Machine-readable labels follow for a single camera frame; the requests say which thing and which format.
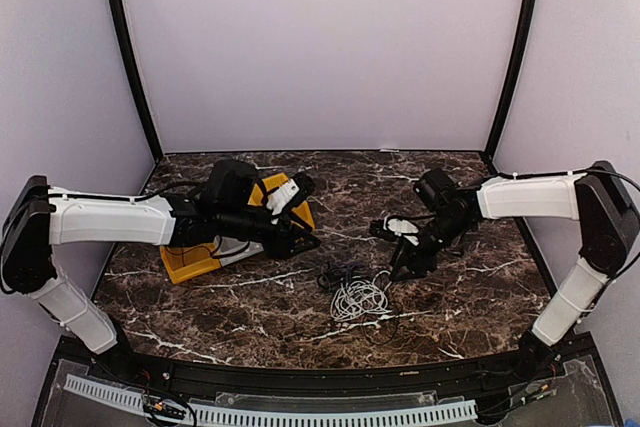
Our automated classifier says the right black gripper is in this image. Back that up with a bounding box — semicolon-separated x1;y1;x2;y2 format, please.
389;211;471;282

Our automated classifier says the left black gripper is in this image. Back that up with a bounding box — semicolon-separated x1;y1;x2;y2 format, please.
217;204;321;260

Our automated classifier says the purple cable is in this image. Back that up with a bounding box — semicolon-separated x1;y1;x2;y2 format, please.
319;261;369;288

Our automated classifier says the white cable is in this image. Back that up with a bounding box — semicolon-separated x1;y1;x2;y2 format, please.
330;269;395;323

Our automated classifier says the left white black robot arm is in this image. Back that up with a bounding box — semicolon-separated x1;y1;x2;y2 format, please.
1;172;319;383

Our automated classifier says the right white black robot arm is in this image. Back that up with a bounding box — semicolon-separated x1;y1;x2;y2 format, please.
377;161;639;381

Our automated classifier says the yellow bin near back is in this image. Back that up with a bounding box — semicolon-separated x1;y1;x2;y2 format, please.
248;173;315;230

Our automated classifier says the yellow bin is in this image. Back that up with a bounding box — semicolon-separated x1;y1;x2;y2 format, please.
160;242;222;285
248;173;315;230

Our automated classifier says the white plastic bin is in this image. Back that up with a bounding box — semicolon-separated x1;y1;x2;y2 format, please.
214;237;263;266

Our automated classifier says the yellow bin near front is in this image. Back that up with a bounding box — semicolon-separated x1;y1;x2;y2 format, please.
160;242;222;285

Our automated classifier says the small circuit board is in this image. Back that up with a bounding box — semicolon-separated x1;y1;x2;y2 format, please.
141;394;187;420

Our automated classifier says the black front rail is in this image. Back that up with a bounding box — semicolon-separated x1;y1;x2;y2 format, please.
59;336;596;401

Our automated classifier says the white slotted cable duct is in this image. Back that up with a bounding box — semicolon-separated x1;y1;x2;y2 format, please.
64;374;477;427

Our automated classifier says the right black frame post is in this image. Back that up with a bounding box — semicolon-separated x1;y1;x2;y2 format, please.
482;0;536;165

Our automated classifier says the black frame post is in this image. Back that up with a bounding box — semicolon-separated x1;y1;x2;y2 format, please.
108;0;164;163
482;0;536;165

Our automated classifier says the left black frame post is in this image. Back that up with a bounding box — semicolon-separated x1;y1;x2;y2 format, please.
108;0;164;163

